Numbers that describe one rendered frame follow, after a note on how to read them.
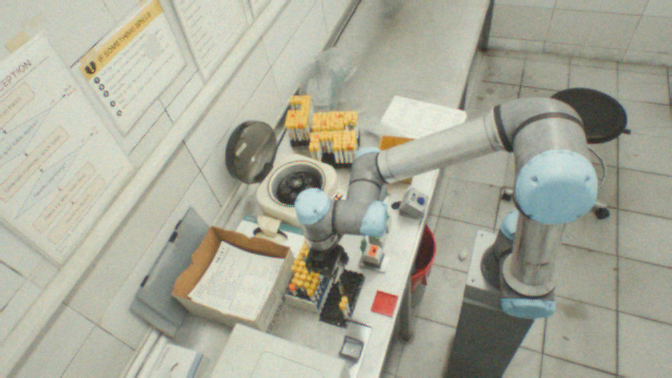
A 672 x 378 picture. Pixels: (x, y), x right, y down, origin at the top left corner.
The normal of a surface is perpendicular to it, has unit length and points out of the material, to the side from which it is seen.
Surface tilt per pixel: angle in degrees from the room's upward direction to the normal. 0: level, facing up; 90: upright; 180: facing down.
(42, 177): 93
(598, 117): 2
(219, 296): 1
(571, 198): 81
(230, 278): 1
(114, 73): 89
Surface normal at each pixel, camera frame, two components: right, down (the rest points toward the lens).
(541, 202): -0.19, 0.69
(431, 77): -0.13, -0.61
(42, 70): 0.92, 0.27
